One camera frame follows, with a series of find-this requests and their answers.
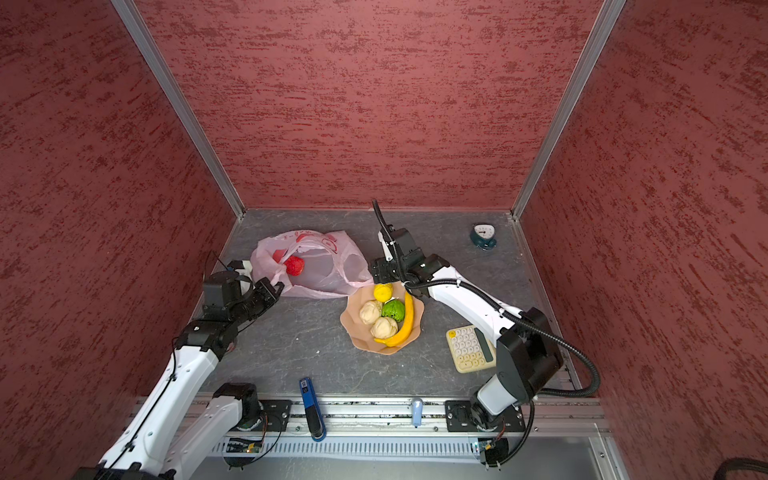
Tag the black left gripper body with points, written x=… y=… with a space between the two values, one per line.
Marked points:
x=251 y=305

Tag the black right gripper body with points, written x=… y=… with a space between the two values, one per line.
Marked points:
x=386 y=269

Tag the red fake apple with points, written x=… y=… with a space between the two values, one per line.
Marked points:
x=294 y=266

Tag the green fake fruit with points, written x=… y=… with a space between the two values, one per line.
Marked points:
x=394 y=309

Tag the pink translucent plastic bag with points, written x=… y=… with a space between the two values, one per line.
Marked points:
x=334 y=265

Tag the beige fake ginger root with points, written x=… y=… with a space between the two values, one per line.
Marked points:
x=370 y=312
x=384 y=328

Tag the yellow fake banana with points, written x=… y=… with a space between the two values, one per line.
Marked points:
x=406 y=327

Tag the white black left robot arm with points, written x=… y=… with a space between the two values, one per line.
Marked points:
x=152 y=447

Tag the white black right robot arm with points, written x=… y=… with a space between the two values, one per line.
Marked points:
x=526 y=356

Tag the pink faceted scalloped bowl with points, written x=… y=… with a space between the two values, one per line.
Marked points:
x=359 y=332

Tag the teal twin-bell alarm clock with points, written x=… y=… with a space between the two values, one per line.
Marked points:
x=483 y=236

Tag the blue black utility knife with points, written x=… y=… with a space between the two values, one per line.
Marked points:
x=313 y=414

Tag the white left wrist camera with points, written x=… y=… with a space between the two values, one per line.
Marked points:
x=244 y=269

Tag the light blue rail knob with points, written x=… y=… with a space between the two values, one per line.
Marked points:
x=417 y=405

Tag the aluminium left corner post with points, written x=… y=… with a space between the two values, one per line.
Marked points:
x=138 y=30

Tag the aluminium corner post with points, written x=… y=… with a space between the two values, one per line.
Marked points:
x=138 y=30
x=601 y=30

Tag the aluminium front rail base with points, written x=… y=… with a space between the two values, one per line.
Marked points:
x=379 y=428

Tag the aluminium right corner post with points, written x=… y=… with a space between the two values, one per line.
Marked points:
x=601 y=30

